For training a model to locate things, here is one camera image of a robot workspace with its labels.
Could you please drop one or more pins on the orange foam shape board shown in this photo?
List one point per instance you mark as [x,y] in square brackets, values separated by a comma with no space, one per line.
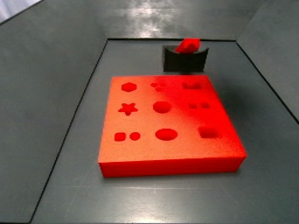
[166,128]

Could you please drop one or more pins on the black curved fixture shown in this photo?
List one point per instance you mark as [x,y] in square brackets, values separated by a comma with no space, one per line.
[183,62]

